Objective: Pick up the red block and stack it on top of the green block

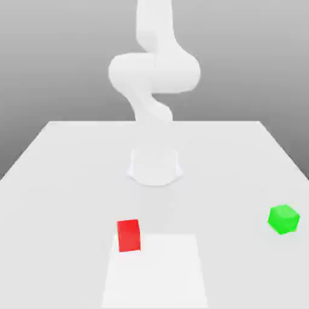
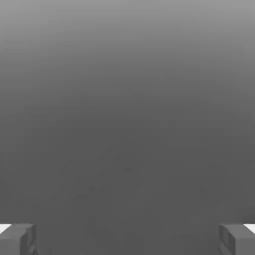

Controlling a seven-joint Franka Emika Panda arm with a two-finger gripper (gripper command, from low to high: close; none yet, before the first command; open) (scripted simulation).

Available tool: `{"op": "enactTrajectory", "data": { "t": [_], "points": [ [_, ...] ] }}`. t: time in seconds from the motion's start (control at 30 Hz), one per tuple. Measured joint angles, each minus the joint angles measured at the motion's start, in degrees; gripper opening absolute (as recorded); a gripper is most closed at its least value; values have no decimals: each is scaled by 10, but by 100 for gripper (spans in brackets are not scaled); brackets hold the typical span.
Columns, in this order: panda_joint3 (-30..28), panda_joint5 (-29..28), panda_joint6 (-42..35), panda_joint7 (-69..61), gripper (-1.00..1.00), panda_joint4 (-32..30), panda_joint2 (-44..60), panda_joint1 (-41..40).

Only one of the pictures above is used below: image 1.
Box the small green cube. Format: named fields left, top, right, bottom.
left=267, top=204, right=301, bottom=235

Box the small red cube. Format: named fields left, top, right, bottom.
left=116, top=218, right=142, bottom=253

